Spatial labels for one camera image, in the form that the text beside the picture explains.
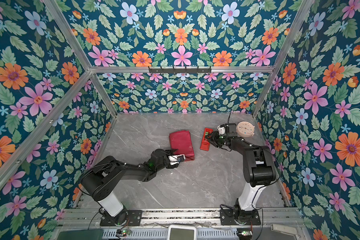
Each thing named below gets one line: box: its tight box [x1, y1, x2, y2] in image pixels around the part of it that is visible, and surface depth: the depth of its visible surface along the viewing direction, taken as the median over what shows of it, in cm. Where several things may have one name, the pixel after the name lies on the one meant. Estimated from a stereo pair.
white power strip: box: [270, 223, 298, 235], surface depth 70 cm
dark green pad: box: [57, 229, 104, 240], surface depth 70 cm
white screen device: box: [168, 224, 197, 240], surface depth 68 cm
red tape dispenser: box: [200, 128, 214, 151], surface depth 100 cm
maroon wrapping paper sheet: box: [169, 130, 195, 162], surface depth 96 cm
